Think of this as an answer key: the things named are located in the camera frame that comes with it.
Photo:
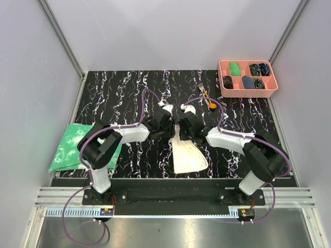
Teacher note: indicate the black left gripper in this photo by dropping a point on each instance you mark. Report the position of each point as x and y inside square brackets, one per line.
[171, 132]

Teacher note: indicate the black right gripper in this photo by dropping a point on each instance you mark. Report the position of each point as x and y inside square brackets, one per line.
[182, 136]

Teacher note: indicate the white cloth napkin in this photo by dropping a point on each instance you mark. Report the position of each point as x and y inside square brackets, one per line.
[187, 158]

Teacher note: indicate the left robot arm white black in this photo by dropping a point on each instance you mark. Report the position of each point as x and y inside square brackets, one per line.
[98, 146]

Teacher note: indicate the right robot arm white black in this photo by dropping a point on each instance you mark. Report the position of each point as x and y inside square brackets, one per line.
[264, 156]

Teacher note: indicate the orange plastic spoon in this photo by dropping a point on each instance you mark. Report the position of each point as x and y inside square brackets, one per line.
[210, 104]

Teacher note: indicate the silver metal fork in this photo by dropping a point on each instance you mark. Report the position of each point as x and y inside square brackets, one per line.
[203, 91]

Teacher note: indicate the black marble pattern mat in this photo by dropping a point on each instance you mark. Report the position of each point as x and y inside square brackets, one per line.
[119, 97]

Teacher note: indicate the dark brown rolled cloth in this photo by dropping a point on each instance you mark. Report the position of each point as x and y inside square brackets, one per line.
[227, 82]

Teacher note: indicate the pink compartment tray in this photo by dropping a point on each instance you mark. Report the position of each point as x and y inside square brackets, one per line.
[238, 90]

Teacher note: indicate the green rolled cloth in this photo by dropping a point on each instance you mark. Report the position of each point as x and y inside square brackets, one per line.
[234, 69]

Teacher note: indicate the blue grey rolled cloth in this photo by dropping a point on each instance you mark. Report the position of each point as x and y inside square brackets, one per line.
[248, 82]

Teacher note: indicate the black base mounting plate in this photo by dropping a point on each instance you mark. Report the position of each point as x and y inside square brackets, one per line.
[174, 197]

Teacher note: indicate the dark teal patterned roll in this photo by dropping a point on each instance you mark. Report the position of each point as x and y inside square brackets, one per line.
[258, 84]

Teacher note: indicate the dark green patterned roll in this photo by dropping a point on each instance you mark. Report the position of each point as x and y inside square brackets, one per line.
[254, 69]

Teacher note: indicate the dark blue patterned roll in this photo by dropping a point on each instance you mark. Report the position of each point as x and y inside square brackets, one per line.
[264, 69]

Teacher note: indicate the green white patterned cloth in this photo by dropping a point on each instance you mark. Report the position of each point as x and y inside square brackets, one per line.
[67, 154]

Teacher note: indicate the right aluminium frame post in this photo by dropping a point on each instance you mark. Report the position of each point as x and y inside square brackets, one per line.
[300, 9]

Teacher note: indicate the aluminium frame post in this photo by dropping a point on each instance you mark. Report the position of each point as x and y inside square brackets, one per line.
[300, 9]
[46, 9]

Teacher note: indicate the left aluminium frame post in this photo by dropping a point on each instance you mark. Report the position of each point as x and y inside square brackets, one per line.
[46, 9]

